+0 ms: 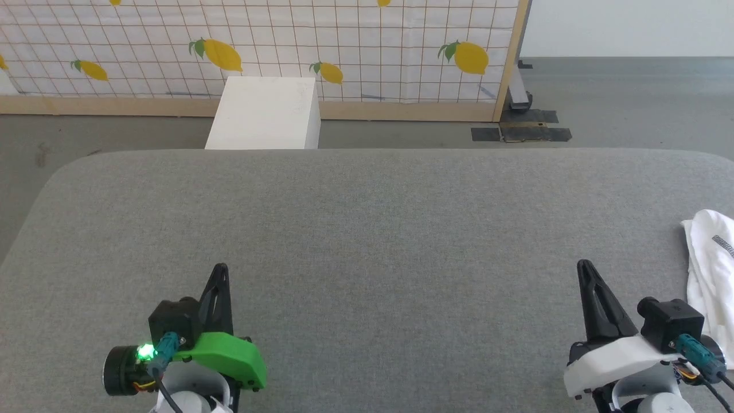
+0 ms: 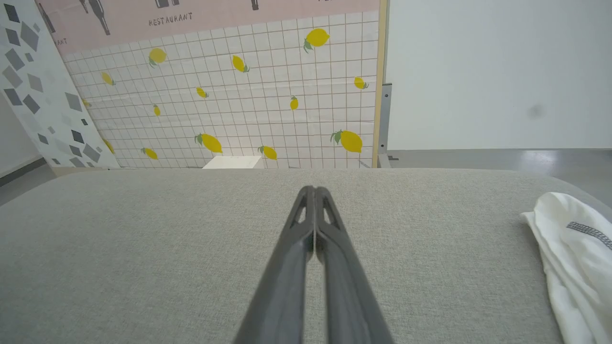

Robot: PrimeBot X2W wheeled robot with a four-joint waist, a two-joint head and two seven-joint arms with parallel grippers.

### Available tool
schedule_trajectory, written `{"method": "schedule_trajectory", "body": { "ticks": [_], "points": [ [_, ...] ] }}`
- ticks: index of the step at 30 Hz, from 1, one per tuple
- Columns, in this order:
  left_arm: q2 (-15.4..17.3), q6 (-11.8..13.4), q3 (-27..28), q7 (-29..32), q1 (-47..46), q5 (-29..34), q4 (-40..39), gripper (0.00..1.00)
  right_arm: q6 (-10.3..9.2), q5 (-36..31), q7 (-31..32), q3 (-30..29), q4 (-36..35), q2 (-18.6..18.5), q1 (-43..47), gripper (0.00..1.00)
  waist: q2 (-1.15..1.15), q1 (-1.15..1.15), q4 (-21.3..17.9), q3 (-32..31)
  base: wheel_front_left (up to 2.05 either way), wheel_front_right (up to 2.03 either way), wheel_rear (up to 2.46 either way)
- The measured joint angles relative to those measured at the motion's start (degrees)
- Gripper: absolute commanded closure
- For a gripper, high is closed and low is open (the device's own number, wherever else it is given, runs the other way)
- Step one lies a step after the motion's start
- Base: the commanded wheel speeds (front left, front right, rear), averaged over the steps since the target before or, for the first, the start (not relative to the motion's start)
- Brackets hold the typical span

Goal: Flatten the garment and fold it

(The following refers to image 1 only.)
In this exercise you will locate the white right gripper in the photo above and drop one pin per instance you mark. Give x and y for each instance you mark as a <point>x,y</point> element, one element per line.
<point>613,361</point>

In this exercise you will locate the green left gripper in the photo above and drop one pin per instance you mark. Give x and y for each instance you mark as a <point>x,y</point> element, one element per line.
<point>229,358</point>

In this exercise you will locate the white garment with black trim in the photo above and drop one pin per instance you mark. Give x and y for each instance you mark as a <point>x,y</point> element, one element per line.
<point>714,275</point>

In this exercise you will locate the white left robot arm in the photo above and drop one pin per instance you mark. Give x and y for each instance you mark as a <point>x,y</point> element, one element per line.
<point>192,393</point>

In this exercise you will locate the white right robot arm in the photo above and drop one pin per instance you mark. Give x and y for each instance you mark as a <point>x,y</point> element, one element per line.
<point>648,396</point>

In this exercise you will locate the white box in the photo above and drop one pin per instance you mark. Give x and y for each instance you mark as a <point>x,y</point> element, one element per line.
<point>266,112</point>

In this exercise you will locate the long black floor tape strip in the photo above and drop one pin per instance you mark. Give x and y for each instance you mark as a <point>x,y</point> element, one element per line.
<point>516,135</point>

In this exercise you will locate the short black floor tape patch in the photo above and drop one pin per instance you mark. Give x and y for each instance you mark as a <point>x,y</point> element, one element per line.
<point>530,116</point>

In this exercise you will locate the grey metal partition stand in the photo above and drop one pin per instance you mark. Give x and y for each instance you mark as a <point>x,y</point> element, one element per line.
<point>519,92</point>

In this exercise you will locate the lemon print grid partition panel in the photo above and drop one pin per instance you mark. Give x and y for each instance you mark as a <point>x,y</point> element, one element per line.
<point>287,40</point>

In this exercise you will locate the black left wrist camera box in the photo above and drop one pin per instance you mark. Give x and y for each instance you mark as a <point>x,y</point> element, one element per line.
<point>172,318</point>

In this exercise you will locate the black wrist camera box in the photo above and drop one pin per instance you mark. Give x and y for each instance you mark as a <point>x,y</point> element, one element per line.
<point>172,318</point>
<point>671,321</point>

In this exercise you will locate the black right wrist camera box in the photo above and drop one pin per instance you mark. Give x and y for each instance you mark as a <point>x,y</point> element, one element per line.
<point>671,321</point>

